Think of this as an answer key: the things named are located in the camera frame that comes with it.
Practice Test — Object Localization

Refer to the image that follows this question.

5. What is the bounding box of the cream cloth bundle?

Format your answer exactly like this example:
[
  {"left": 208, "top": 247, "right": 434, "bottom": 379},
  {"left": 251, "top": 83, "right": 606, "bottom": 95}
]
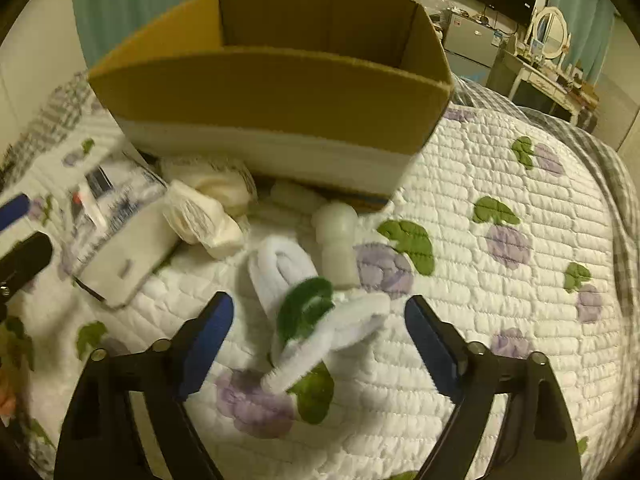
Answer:
[{"left": 160, "top": 156, "right": 259, "bottom": 216}]

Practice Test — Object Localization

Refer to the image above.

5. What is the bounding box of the oval white vanity mirror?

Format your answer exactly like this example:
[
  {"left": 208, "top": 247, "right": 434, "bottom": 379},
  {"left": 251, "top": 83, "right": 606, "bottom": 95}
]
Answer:
[{"left": 529, "top": 6, "right": 572, "bottom": 61}]

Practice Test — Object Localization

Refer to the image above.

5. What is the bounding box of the flat white box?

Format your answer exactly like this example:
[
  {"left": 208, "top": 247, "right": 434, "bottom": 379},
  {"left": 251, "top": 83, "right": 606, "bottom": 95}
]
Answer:
[{"left": 72, "top": 204, "right": 184, "bottom": 311}]

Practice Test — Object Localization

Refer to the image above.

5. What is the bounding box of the white plastic bottle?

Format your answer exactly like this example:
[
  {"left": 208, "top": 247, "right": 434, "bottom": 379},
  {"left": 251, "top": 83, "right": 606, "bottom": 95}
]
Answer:
[{"left": 312, "top": 201, "right": 361, "bottom": 291}]

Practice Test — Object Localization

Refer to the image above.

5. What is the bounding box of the silver grey cabinet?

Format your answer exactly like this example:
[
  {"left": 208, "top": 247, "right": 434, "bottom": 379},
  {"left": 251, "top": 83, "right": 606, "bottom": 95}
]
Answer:
[{"left": 442, "top": 9, "right": 510, "bottom": 87}]

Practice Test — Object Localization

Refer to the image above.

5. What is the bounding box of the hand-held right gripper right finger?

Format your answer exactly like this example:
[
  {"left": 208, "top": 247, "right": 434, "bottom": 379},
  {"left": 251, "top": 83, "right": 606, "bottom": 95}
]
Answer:
[{"left": 404, "top": 295, "right": 584, "bottom": 480}]

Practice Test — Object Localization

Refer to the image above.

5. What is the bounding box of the white fluffy cloth green band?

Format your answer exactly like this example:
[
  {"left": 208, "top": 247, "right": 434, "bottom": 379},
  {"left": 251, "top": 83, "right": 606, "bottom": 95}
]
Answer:
[{"left": 248, "top": 235, "right": 393, "bottom": 394}]

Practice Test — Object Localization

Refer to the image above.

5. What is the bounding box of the cream cloth in clear bag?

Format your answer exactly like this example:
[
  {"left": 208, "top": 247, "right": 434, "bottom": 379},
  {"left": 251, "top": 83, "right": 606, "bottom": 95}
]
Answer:
[{"left": 164, "top": 180, "right": 247, "bottom": 261}]

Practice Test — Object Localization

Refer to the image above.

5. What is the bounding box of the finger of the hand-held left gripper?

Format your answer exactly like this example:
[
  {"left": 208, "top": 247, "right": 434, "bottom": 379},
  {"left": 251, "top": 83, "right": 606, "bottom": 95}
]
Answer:
[
  {"left": 0, "top": 194, "right": 32, "bottom": 234},
  {"left": 0, "top": 232, "right": 54, "bottom": 306}
]

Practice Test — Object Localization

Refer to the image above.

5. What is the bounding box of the printed tissue packet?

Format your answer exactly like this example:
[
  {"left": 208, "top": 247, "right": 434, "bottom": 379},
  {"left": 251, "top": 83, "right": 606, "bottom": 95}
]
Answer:
[{"left": 64, "top": 159, "right": 169, "bottom": 261}]

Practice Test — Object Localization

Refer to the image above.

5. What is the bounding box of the brown cardboard box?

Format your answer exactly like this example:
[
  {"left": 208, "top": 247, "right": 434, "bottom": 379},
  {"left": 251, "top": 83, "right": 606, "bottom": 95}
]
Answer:
[{"left": 87, "top": 0, "right": 456, "bottom": 200}]

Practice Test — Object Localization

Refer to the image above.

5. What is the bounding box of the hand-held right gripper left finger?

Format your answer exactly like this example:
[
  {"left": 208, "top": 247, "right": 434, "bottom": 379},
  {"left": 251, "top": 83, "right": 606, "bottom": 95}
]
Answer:
[{"left": 52, "top": 291, "right": 236, "bottom": 480}]

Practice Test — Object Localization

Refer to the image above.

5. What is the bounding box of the white dressing table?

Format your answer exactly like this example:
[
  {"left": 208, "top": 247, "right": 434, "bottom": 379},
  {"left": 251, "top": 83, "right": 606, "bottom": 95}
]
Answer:
[{"left": 506, "top": 50, "right": 599, "bottom": 127}]

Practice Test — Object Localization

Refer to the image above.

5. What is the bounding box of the floral quilted bedspread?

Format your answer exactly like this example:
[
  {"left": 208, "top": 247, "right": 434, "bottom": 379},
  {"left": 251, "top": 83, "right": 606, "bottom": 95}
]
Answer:
[{"left": 0, "top": 71, "right": 632, "bottom": 480}]

